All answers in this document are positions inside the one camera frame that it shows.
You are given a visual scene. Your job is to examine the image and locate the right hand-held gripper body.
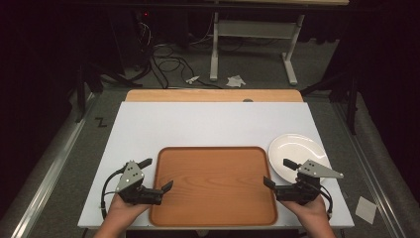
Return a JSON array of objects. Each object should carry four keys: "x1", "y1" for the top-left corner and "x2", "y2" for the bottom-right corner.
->
[{"x1": 274, "y1": 159, "x2": 345, "y2": 206}]

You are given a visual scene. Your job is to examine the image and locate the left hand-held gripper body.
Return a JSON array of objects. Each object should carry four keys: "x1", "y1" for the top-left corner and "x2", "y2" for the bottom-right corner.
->
[{"x1": 114, "y1": 160, "x2": 164, "y2": 206}]

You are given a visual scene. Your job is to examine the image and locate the white plate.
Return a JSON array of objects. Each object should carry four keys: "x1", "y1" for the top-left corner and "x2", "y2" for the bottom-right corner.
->
[{"x1": 267, "y1": 133, "x2": 332, "y2": 184}]

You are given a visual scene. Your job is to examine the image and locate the brown wooden tray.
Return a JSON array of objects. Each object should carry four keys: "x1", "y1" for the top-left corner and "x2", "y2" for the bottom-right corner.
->
[{"x1": 148, "y1": 146, "x2": 278, "y2": 228}]

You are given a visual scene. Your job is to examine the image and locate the person's right hand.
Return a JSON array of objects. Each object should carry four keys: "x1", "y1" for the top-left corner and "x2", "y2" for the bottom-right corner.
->
[{"x1": 279, "y1": 193, "x2": 331, "y2": 226}]

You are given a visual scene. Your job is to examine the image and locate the person's left hand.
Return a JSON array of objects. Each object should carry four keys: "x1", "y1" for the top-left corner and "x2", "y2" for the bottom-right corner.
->
[{"x1": 104, "y1": 192, "x2": 152, "y2": 226}]

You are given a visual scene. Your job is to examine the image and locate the white paper square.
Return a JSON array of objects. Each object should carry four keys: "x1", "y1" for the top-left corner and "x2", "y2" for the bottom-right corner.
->
[{"x1": 355, "y1": 195, "x2": 377, "y2": 225}]

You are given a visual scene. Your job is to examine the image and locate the white table board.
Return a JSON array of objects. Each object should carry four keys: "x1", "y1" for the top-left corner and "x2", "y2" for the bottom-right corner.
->
[{"x1": 77, "y1": 101, "x2": 356, "y2": 230}]

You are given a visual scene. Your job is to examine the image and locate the black metal stand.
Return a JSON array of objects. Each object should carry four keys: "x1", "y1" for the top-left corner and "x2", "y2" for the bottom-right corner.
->
[
  {"x1": 299, "y1": 70, "x2": 361, "y2": 136},
  {"x1": 73, "y1": 62, "x2": 144, "y2": 124}
]

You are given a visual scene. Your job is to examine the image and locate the wooden table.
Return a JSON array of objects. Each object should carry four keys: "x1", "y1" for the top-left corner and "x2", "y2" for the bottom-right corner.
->
[{"x1": 124, "y1": 88, "x2": 305, "y2": 103}]

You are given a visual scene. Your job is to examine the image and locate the crumpled white paper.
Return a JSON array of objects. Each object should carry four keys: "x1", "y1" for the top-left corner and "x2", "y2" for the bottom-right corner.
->
[{"x1": 226, "y1": 74, "x2": 247, "y2": 88}]

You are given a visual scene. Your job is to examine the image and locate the white-framed desk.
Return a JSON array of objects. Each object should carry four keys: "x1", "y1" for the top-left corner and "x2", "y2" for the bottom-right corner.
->
[{"x1": 204, "y1": 0, "x2": 351, "y2": 86}]

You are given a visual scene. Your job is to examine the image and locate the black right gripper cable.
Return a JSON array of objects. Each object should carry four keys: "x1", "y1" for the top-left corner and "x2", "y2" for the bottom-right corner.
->
[{"x1": 310, "y1": 180, "x2": 334, "y2": 221}]

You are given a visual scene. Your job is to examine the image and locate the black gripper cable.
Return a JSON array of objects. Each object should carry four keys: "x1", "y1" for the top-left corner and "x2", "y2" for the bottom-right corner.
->
[
  {"x1": 310, "y1": 180, "x2": 334, "y2": 221},
  {"x1": 99, "y1": 167, "x2": 128, "y2": 221}
]

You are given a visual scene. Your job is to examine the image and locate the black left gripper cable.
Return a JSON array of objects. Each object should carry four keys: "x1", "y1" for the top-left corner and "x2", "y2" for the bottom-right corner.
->
[{"x1": 99, "y1": 167, "x2": 128, "y2": 221}]

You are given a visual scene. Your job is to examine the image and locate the metal floor rail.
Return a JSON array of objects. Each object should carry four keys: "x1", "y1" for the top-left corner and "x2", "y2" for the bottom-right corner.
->
[
  {"x1": 331, "y1": 100, "x2": 409, "y2": 238},
  {"x1": 6, "y1": 93, "x2": 100, "y2": 238}
]

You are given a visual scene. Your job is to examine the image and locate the black floor cables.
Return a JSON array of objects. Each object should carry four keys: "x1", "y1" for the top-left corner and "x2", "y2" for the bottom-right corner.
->
[{"x1": 150, "y1": 41, "x2": 226, "y2": 90}]

